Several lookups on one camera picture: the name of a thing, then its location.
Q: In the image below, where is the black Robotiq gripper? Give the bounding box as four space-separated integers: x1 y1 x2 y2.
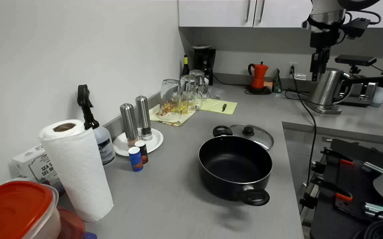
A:
308 28 335 84

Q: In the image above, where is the glass lid with black knob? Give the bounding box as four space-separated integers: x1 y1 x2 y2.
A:
228 123 275 151

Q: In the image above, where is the red moka pot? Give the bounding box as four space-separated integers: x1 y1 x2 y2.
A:
246 61 271 93

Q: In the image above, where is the black cooking pot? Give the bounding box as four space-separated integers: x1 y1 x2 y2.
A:
198 125 273 207

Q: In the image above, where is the plastic container with red lid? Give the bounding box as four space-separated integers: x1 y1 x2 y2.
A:
0 178 62 239

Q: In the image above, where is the stainless steel kettle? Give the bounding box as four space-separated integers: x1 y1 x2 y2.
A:
305 68 353 115

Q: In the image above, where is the small green bottle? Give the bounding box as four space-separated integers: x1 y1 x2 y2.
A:
272 68 284 96

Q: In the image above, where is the white mug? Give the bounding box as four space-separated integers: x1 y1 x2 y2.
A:
369 85 383 107

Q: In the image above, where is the black clamp with orange trigger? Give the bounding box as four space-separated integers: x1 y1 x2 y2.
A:
309 146 357 175
299 175 355 210

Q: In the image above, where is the yellow notepad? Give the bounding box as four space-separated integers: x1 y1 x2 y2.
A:
198 97 239 117

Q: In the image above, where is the black coffee maker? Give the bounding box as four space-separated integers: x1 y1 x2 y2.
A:
190 44 218 86

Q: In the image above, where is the clear glass beer mug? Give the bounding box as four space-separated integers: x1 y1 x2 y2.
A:
179 73 199 102
188 69 211 99
159 77 182 106

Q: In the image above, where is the black perforated board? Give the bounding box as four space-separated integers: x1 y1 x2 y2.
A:
308 138 383 239

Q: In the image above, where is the dark wine bottle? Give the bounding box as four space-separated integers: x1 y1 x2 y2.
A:
180 53 191 80

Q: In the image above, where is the yellow patterned dish cloth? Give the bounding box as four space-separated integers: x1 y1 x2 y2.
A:
147 98 198 129

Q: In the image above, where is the steel pepper grinder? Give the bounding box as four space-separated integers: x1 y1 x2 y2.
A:
118 102 139 147
134 94 154 142

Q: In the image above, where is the small white plate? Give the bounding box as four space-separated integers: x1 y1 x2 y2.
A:
111 127 164 158

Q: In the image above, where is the small dark spice jar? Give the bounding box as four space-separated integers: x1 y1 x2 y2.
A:
135 139 150 165

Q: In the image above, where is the small blue spice jar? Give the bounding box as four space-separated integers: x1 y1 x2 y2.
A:
127 146 144 173

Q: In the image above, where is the clear spray bottle black trigger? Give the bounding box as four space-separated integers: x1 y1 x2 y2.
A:
75 84 117 167

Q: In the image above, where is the white paper towel roll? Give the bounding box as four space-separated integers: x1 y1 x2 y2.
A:
37 118 115 223

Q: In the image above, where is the white cardboard box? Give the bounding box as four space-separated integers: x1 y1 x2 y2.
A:
8 145 66 196

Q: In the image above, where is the black stereo camera on stand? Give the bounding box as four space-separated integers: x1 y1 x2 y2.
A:
333 53 383 93

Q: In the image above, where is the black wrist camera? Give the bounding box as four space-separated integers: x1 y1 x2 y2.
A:
341 17 371 40

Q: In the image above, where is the black power cable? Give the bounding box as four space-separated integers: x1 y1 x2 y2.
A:
289 65 319 187

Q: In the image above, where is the white wall cabinet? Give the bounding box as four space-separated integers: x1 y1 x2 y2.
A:
176 0 383 29

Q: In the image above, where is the coiled black cable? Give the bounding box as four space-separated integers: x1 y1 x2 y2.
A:
352 215 383 239

